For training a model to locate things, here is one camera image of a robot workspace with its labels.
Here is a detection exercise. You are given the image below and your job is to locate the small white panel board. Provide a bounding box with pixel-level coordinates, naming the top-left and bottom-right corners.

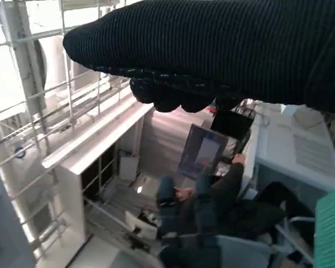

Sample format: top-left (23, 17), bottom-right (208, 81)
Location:
top-left (118, 156), bottom-right (140, 182)

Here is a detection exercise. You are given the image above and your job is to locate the white perforated cabinet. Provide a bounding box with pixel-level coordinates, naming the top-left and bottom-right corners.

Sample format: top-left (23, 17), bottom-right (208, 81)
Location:
top-left (251, 103), bottom-right (335, 202)

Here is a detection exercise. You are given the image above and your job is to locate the green cutting mat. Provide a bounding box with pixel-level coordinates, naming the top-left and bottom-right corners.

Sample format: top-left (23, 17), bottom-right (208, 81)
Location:
top-left (314, 185), bottom-right (335, 268)

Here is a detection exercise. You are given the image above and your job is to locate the grey office chair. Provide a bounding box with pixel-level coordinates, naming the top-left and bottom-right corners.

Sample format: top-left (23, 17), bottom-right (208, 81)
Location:
top-left (159, 216), bottom-right (316, 268)

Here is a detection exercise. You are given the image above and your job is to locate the computer monitor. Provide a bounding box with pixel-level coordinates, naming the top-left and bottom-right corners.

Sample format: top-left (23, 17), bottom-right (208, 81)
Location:
top-left (177, 124), bottom-right (229, 179)

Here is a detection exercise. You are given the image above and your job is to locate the white metal scaffold frame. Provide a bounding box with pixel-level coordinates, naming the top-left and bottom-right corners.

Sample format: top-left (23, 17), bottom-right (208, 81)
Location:
top-left (0, 0), bottom-right (135, 260)

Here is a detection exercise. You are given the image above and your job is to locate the white shelf unit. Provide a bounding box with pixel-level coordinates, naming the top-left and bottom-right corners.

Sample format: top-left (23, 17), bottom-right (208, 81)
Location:
top-left (41, 103), bottom-right (154, 252)

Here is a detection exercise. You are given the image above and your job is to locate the grey blue cabinet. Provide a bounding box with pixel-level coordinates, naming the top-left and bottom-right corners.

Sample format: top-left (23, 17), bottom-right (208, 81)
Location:
top-left (0, 156), bottom-right (36, 268)

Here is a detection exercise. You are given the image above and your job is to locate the black gloved right hand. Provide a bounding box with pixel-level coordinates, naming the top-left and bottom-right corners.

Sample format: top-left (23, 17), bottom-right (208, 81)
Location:
top-left (63, 0), bottom-right (335, 115)

